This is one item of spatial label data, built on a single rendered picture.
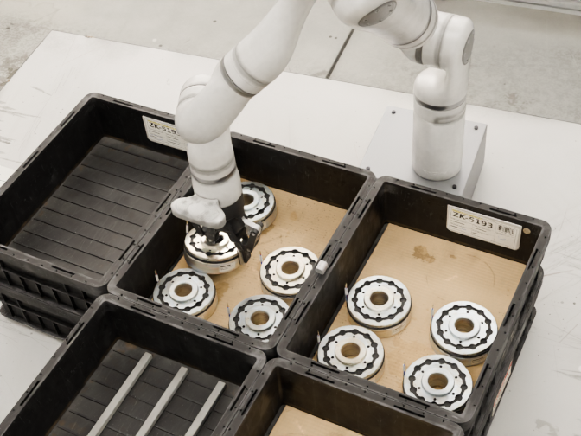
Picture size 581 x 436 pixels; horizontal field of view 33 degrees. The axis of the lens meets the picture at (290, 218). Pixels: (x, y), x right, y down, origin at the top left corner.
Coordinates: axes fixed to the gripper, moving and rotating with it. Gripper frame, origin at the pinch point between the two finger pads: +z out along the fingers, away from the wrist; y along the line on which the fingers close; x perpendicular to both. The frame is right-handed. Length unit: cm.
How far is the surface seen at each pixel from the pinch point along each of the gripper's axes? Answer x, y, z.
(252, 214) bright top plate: -9.4, 1.1, 1.0
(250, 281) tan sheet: 1.9, -4.2, 4.1
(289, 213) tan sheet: -14.6, -3.3, 4.0
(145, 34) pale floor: -140, 127, 84
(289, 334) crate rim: 15.1, -19.2, -5.6
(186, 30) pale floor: -147, 114, 84
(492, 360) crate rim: 7.7, -47.8, -5.2
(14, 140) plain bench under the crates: -21, 69, 16
